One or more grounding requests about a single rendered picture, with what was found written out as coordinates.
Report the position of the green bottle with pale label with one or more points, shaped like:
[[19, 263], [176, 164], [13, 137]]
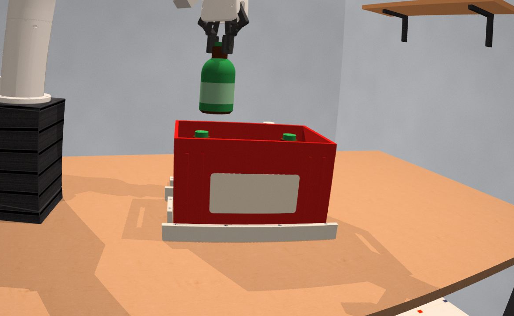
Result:
[[217, 84]]

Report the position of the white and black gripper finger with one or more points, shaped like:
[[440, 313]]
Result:
[[210, 32], [231, 30]]

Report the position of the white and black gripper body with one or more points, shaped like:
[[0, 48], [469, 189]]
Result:
[[222, 10]]

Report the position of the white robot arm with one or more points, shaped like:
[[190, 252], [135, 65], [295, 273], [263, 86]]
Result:
[[25, 52]]

